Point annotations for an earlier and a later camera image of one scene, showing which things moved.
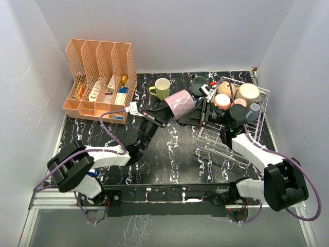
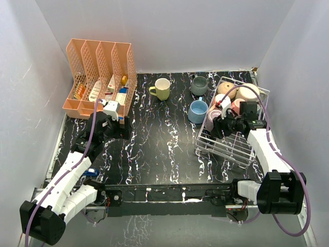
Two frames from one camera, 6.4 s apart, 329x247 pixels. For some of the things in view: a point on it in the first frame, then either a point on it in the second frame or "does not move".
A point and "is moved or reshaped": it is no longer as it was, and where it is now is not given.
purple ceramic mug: [180, 103] is moved or reshaped
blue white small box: [123, 90] does not move
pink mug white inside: [240, 101] does not move
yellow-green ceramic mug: [162, 88] does not move
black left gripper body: [148, 130] → [113, 130]
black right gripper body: [215, 115] → [228, 124]
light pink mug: [222, 101] does not move
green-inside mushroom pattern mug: [250, 93] does not move
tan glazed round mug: [224, 87] does not move
